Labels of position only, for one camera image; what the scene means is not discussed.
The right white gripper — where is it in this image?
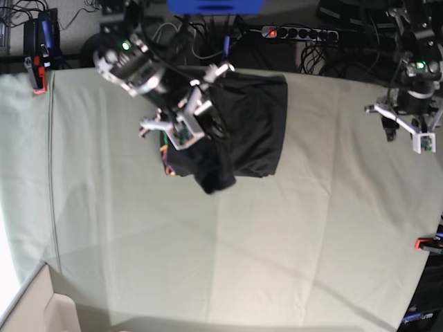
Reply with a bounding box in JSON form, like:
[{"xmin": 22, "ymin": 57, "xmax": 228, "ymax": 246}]
[{"xmin": 139, "ymin": 62, "xmax": 235, "ymax": 151}]

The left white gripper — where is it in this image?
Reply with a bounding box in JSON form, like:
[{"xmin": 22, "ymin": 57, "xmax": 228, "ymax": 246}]
[{"xmin": 365, "ymin": 98, "xmax": 442, "ymax": 154}]

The black t-shirt with colourful print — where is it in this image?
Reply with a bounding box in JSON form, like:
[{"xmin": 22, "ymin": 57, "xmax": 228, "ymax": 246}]
[{"xmin": 160, "ymin": 73, "xmax": 288, "ymax": 194}]

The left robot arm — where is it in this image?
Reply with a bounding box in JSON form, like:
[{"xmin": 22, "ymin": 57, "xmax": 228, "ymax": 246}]
[{"xmin": 365, "ymin": 1, "xmax": 442, "ymax": 154}]

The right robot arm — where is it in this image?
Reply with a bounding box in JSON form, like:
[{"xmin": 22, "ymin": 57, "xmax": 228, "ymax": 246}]
[{"xmin": 93, "ymin": 1, "xmax": 234, "ymax": 150}]

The blue box at top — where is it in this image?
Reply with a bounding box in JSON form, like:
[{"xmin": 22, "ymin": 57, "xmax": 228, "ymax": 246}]
[{"xmin": 167, "ymin": 0, "xmax": 265, "ymax": 15}]

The right orange-black table clamp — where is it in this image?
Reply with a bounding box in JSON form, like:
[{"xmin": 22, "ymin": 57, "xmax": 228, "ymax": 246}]
[{"xmin": 415, "ymin": 238, "xmax": 442, "ymax": 255}]

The orange-black table clamp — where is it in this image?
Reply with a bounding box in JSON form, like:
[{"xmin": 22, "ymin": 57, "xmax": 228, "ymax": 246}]
[
  {"xmin": 24, "ymin": 55, "xmax": 46, "ymax": 95},
  {"xmin": 415, "ymin": 238, "xmax": 442, "ymax": 255}
]

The grey-green table cloth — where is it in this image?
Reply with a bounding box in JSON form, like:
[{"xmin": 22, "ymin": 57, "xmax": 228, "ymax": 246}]
[{"xmin": 1, "ymin": 69, "xmax": 442, "ymax": 331}]

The black round stool seat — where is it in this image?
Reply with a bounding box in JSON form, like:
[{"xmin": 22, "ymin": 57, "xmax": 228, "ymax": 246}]
[{"xmin": 79, "ymin": 33, "xmax": 102, "ymax": 68}]

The left orange-black table clamp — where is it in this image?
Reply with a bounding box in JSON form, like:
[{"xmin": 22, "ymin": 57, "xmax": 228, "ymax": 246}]
[{"xmin": 24, "ymin": 55, "xmax": 46, "ymax": 95}]

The beige bin at corner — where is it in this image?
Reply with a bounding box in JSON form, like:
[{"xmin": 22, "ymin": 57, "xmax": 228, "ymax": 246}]
[{"xmin": 1, "ymin": 262, "xmax": 81, "ymax": 332}]

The white cable on floor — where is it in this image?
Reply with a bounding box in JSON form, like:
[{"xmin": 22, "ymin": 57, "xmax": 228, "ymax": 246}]
[{"xmin": 152, "ymin": 22, "xmax": 184, "ymax": 42}]

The black power strip red switch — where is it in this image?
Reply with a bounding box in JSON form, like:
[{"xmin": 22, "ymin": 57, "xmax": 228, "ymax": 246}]
[{"xmin": 261, "ymin": 26, "xmax": 340, "ymax": 44}]

